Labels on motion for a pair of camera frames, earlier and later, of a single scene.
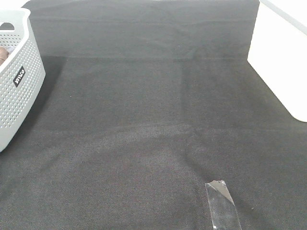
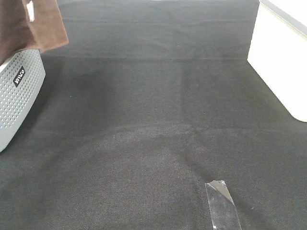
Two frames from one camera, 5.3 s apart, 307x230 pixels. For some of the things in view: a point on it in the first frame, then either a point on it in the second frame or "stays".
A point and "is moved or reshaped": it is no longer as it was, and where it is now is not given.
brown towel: x=4 y=54 is moved or reshaped
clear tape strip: x=223 y=212 stays
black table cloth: x=144 y=102 stays
